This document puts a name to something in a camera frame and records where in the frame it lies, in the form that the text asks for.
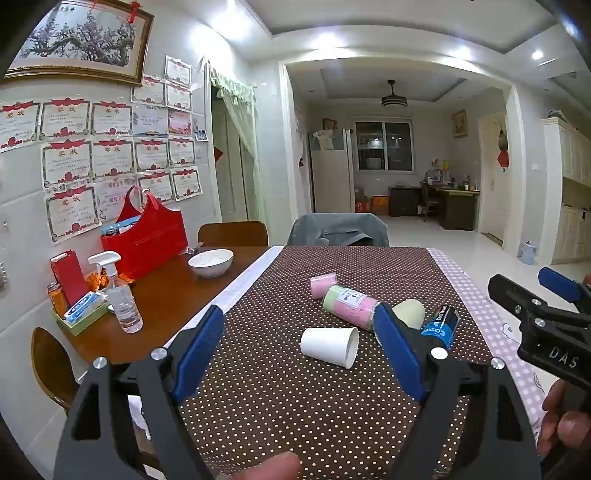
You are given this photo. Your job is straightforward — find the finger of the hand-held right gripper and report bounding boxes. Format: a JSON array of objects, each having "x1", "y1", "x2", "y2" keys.
[
  {"x1": 488, "y1": 274, "x2": 552, "y2": 325},
  {"x1": 537, "y1": 266, "x2": 591, "y2": 306}
]

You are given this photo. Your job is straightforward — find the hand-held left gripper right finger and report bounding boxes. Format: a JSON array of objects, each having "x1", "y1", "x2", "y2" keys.
[{"x1": 373, "y1": 304, "x2": 542, "y2": 480}]

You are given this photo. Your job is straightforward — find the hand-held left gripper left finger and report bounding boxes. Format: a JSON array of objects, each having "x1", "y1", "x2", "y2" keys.
[{"x1": 54, "y1": 305, "x2": 226, "y2": 480}]

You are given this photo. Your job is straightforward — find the white paper cup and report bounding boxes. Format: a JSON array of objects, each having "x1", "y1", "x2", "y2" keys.
[{"x1": 300, "y1": 327, "x2": 360, "y2": 369}]

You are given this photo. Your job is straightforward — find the pale green cup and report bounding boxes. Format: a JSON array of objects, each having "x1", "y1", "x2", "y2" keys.
[{"x1": 392, "y1": 299, "x2": 426, "y2": 331}]

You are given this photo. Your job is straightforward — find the wrapped green pink cup stack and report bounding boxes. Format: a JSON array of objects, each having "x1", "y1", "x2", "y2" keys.
[{"x1": 322, "y1": 285, "x2": 382, "y2": 332}]

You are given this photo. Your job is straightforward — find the person's right hand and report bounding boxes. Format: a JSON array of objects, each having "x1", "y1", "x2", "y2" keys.
[{"x1": 537, "y1": 378, "x2": 591, "y2": 462}]

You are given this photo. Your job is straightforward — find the person's left hand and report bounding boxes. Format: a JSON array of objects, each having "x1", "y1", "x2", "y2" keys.
[{"x1": 221, "y1": 450, "x2": 304, "y2": 480}]

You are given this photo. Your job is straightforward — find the blue black tube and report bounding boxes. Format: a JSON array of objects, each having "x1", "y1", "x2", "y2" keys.
[{"x1": 420, "y1": 305, "x2": 462, "y2": 350}]

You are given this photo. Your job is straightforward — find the pink checked cloth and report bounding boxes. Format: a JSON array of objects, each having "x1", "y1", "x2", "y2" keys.
[{"x1": 425, "y1": 248, "x2": 562, "y2": 446}]

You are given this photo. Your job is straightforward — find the clear spray bottle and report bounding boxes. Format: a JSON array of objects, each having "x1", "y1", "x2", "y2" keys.
[{"x1": 88, "y1": 251, "x2": 144, "y2": 334}]

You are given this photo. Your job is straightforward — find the white bowl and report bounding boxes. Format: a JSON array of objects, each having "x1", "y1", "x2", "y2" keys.
[{"x1": 188, "y1": 248, "x2": 235, "y2": 278}]

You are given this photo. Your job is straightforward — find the white table cloth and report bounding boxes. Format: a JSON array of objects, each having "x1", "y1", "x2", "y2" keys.
[{"x1": 163, "y1": 246, "x2": 285, "y2": 348}]

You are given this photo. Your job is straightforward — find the brown dotted tablecloth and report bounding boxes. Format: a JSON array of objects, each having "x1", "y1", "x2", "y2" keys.
[{"x1": 177, "y1": 246, "x2": 493, "y2": 480}]

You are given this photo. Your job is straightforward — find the white door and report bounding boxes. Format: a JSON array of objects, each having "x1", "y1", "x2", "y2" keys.
[{"x1": 477, "y1": 113, "x2": 509, "y2": 244}]

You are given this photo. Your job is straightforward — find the dark wooden desk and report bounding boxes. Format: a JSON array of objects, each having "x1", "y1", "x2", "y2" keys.
[{"x1": 420, "y1": 179, "x2": 481, "y2": 231}]

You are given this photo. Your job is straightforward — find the red tote bag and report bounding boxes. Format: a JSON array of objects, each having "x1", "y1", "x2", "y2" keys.
[{"x1": 100, "y1": 186, "x2": 189, "y2": 281}]

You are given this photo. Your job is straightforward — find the green tray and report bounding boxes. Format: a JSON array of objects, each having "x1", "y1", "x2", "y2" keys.
[{"x1": 51, "y1": 286, "x2": 114, "y2": 336}]

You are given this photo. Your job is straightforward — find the blue white packet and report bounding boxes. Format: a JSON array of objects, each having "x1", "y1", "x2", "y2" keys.
[{"x1": 64, "y1": 291, "x2": 108, "y2": 326}]

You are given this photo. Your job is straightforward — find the wooden chair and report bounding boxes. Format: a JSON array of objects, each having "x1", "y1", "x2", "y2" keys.
[
  {"x1": 30, "y1": 327, "x2": 82, "y2": 412},
  {"x1": 198, "y1": 220, "x2": 269, "y2": 248}
]

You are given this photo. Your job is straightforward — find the dark desk chair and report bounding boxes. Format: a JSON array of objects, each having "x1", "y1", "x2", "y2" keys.
[{"x1": 419, "y1": 185, "x2": 440, "y2": 223}]

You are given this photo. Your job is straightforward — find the grey jacket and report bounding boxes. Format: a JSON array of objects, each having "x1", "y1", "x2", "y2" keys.
[{"x1": 286, "y1": 213, "x2": 390, "y2": 248}]

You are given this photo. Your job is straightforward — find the red hanging decoration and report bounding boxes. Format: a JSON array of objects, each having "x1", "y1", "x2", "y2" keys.
[{"x1": 496, "y1": 129, "x2": 510, "y2": 173}]

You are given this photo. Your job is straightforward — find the dark low cabinet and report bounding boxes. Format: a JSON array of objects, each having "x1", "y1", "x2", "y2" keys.
[{"x1": 388, "y1": 186, "x2": 422, "y2": 217}]

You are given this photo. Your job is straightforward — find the red box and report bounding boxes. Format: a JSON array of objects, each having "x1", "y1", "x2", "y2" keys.
[{"x1": 50, "y1": 250, "x2": 90, "y2": 308}]

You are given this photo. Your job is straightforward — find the orange bottle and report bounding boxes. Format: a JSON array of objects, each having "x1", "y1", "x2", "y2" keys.
[{"x1": 46, "y1": 282, "x2": 68, "y2": 319}]

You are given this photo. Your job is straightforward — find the cardboard boxes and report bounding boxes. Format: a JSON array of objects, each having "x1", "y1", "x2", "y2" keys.
[{"x1": 354, "y1": 186, "x2": 391, "y2": 216}]

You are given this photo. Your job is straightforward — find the white refrigerator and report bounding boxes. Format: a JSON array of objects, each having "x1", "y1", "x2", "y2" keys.
[{"x1": 307, "y1": 129, "x2": 356, "y2": 214}]

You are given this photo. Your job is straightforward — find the window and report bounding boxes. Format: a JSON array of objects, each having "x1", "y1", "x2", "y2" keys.
[{"x1": 354, "y1": 121, "x2": 414, "y2": 173}]

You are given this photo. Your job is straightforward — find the ceiling fan lamp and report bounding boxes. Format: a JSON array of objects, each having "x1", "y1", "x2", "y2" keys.
[{"x1": 380, "y1": 79, "x2": 408, "y2": 110}]

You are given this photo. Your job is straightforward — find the green door curtain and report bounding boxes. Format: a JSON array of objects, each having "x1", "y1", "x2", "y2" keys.
[{"x1": 210, "y1": 67, "x2": 257, "y2": 223}]

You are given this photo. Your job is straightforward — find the framed blossom painting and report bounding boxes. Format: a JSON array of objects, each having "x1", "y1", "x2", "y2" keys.
[{"x1": 2, "y1": 0, "x2": 156, "y2": 88}]

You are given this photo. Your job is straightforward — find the white wall cabinet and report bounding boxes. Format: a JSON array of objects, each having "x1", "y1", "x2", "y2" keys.
[{"x1": 539, "y1": 115, "x2": 591, "y2": 267}]

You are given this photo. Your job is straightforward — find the group of wall certificates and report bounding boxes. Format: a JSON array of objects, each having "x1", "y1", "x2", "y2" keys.
[{"x1": 0, "y1": 54, "x2": 205, "y2": 244}]

